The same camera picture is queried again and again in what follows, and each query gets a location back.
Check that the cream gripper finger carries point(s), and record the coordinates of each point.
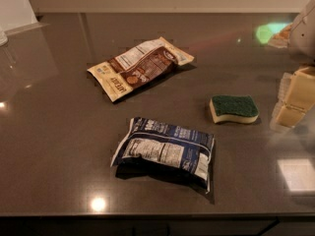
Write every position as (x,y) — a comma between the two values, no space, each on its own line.
(284,119)

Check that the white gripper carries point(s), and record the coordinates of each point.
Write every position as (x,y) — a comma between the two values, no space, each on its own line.
(303,38)

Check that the green and yellow sponge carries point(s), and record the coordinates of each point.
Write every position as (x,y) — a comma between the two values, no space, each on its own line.
(234,108)

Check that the blue chip bag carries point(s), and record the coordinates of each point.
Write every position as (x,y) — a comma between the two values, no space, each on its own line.
(168,146)

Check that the brown chip bag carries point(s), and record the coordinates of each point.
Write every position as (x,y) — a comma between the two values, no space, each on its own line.
(138,66)

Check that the white object at left edge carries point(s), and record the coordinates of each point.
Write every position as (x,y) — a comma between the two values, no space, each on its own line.
(3,37)

